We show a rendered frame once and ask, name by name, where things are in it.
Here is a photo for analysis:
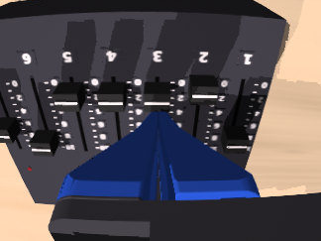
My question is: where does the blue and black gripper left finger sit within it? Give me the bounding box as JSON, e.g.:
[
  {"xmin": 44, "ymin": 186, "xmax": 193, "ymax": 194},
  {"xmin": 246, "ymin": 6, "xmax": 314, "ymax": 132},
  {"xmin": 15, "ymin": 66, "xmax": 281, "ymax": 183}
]
[{"xmin": 57, "ymin": 112, "xmax": 159, "ymax": 200}]

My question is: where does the black fader panel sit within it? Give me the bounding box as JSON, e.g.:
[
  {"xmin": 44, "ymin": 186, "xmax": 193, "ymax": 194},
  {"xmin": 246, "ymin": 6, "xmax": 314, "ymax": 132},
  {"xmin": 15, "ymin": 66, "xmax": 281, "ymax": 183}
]
[{"xmin": 0, "ymin": 0, "xmax": 287, "ymax": 205}]

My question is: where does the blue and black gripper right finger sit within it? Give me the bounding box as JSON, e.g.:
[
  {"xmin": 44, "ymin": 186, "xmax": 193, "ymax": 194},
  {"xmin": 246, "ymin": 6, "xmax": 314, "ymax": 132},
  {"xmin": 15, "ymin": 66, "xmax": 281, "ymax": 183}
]
[{"xmin": 159, "ymin": 111, "xmax": 261, "ymax": 200}]

